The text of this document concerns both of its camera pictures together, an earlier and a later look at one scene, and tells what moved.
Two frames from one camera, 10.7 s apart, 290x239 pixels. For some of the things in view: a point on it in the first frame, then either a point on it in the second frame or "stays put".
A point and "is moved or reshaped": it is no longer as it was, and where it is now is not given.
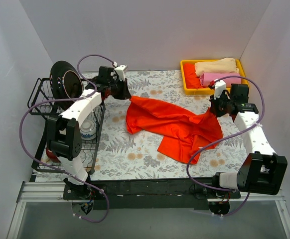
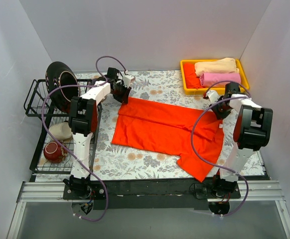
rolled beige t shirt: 226,65 stays put
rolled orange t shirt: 192,81 stays put
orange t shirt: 185,134 is moved or reshaped
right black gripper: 216,107 stays put
